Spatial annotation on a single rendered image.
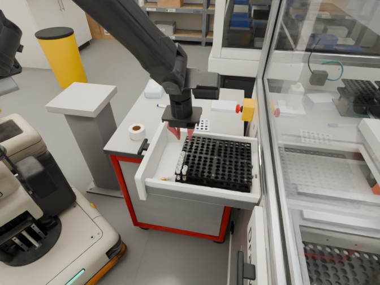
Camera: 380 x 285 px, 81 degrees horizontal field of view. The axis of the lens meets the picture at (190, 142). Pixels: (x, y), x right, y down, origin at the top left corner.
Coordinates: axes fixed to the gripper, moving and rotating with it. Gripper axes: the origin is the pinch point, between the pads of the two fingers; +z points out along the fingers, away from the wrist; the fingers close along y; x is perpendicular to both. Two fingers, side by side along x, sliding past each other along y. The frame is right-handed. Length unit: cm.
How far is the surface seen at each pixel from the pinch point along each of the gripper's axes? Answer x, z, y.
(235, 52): -80, 8, -12
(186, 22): -412, 92, 88
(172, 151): -5.8, 13.4, 6.9
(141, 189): 14.8, 7.9, 10.3
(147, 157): 6.7, 3.2, 10.2
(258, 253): 28.4, 3.4, -21.2
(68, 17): -293, 48, 249
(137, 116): -34, 21, 33
